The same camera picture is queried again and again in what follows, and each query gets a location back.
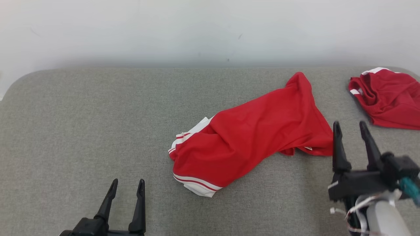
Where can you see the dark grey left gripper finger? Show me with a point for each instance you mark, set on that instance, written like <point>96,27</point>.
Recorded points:
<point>139,216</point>
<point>105,209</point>

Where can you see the grey fabric sofa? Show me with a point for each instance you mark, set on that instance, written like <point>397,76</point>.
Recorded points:
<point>98,131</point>

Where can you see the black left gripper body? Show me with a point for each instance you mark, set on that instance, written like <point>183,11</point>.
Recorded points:
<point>88,229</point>

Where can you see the red shorts with white trim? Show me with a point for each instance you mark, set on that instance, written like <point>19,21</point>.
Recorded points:
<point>393,98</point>

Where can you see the red and white striped jersey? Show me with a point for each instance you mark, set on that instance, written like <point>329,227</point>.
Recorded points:
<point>249,131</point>

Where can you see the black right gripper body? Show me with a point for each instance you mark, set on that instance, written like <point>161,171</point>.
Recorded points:
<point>357,183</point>

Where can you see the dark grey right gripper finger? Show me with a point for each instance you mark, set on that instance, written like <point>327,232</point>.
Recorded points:
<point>374,157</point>
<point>339,160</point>

